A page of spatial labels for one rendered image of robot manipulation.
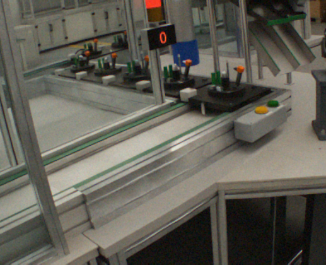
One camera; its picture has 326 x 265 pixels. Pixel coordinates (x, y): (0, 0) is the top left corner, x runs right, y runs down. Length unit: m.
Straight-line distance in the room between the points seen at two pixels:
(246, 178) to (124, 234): 0.38
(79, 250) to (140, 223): 0.17
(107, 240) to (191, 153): 0.36
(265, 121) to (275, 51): 0.49
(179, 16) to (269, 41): 0.79
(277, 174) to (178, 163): 0.28
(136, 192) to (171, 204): 0.09
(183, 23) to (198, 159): 1.32
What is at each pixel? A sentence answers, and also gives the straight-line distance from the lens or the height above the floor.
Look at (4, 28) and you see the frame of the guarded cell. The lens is 0.75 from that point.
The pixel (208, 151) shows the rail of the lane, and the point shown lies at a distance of 1.18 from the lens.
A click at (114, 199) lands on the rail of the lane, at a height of 0.91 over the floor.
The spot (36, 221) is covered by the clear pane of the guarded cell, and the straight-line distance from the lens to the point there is 0.87.
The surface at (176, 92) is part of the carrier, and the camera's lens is 1.53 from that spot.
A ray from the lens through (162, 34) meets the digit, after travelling 1.36.
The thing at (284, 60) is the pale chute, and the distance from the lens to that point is 1.68.
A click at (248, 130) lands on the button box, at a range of 1.22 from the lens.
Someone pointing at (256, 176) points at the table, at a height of 0.86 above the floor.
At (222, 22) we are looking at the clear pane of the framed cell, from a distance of 2.57.
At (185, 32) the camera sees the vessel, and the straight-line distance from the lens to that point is 2.36.
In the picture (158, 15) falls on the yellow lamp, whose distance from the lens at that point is 1.35.
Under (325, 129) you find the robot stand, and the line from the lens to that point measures 1.35.
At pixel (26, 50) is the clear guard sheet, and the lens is 1.16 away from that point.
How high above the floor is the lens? 1.41
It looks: 22 degrees down
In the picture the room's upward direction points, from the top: 7 degrees counter-clockwise
